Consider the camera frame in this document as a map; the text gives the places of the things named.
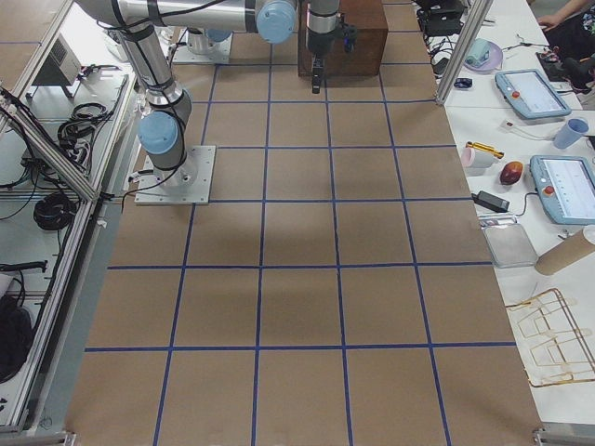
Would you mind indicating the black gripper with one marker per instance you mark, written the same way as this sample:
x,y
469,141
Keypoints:
x,y
319,44

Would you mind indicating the silver robot arm, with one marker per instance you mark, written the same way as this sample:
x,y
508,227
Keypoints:
x,y
162,132
204,41

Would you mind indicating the person's hand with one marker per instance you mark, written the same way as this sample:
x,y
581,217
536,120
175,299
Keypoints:
x,y
548,22

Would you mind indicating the lavender plate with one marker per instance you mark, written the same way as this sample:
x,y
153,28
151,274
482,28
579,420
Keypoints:
x,y
494,62

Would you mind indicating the pink and white mug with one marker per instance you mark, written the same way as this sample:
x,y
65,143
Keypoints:
x,y
475,158

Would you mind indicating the gold clamp bar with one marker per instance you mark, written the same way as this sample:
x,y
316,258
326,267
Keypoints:
x,y
486,148

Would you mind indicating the blue teach pendant, far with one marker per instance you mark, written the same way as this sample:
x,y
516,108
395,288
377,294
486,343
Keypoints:
x,y
531,95

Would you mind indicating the blue teach pendant, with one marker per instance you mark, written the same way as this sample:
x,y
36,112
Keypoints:
x,y
565,186
531,95

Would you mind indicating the black power adapter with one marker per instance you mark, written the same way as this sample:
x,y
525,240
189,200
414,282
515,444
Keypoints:
x,y
490,202

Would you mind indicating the red mango fruit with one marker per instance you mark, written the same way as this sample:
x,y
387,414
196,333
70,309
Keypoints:
x,y
511,173

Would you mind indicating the grey metal control box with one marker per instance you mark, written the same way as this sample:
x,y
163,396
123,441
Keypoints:
x,y
61,68

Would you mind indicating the light blue plastic cup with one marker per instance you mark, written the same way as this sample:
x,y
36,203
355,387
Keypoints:
x,y
573,130

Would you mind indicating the blue teach pendant, near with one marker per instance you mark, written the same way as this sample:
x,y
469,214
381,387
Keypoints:
x,y
565,186

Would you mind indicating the cardboard tube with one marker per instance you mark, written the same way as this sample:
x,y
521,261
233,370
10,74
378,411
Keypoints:
x,y
567,252

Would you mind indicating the black wrist camera mount, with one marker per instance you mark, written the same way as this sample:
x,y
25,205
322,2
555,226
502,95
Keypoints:
x,y
346,32

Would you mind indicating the white arm base plate, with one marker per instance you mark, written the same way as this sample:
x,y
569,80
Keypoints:
x,y
190,184
221,54

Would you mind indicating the aluminium frame post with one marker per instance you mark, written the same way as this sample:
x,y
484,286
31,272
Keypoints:
x,y
474,22

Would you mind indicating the gold wire rack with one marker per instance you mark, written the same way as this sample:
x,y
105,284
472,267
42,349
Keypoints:
x,y
554,347

